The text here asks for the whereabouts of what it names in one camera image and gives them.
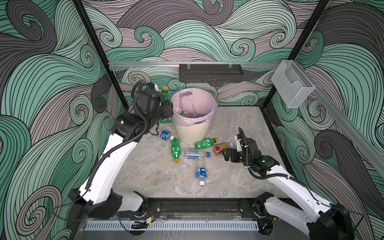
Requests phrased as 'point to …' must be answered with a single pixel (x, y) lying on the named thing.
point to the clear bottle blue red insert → (188, 114)
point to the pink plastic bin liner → (193, 106)
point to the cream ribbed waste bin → (192, 134)
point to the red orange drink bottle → (218, 149)
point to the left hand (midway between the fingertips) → (169, 105)
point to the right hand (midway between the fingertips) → (230, 152)
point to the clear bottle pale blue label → (196, 154)
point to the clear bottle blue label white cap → (165, 135)
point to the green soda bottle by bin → (205, 143)
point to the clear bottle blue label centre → (201, 174)
